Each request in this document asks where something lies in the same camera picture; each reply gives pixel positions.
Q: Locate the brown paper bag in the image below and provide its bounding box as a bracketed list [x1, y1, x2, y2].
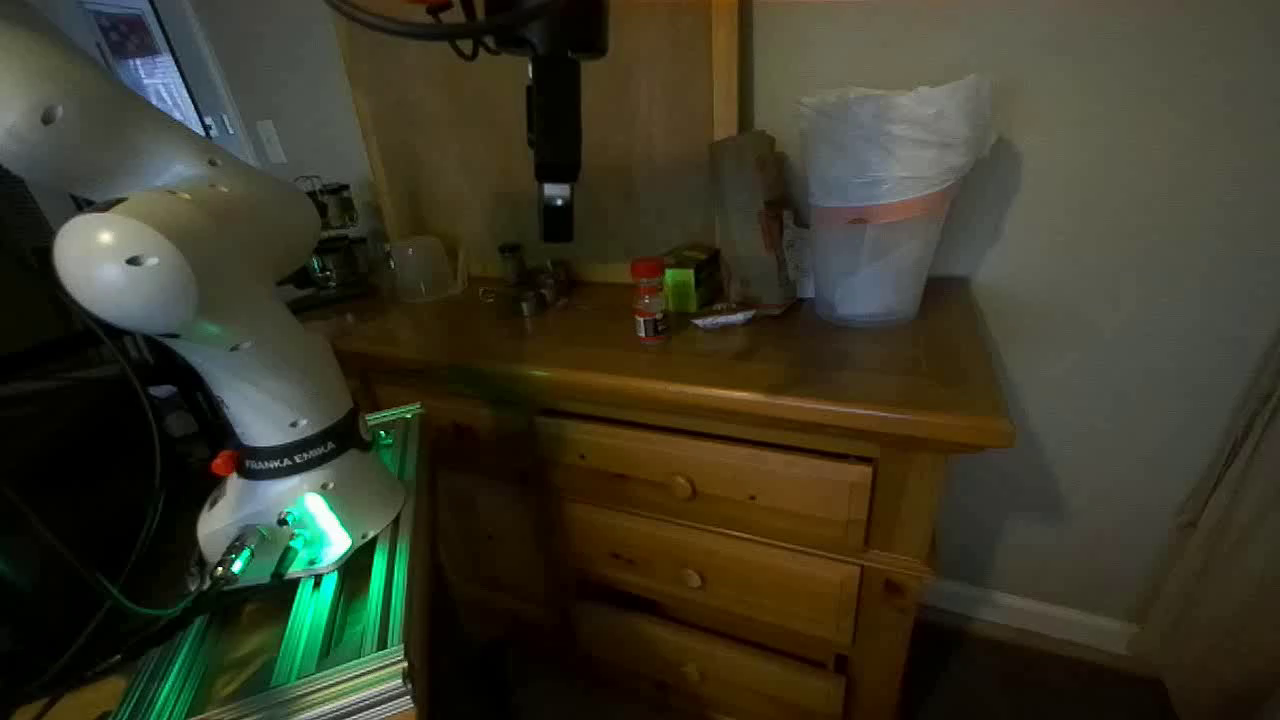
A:
[712, 134, 796, 313]

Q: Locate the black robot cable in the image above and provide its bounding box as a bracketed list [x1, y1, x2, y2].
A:
[322, 0, 535, 57]

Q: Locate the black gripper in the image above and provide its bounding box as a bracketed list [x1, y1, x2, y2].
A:
[528, 0, 609, 246]

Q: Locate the small steel measuring cup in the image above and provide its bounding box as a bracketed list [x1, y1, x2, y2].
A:
[499, 246, 577, 318]

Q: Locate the silver fork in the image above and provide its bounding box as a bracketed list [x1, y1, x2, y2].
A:
[692, 309, 754, 334]

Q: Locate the wooden dresser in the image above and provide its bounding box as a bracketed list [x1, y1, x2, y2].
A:
[337, 279, 1011, 720]

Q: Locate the green lit aluminium robot base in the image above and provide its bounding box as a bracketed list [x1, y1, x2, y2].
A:
[76, 404, 427, 720]

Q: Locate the green cardboard box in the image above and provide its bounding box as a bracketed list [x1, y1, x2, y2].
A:
[663, 248, 721, 313]

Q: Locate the red capped spice bottle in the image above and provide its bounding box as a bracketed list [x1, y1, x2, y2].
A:
[631, 256, 663, 339]

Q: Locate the clear plastic pitcher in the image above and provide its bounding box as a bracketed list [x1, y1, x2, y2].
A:
[386, 237, 454, 304]

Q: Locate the white bin with bag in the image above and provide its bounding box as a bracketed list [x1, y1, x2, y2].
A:
[800, 77, 995, 326]

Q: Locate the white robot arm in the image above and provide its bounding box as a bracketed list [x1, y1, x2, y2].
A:
[0, 0, 404, 585]

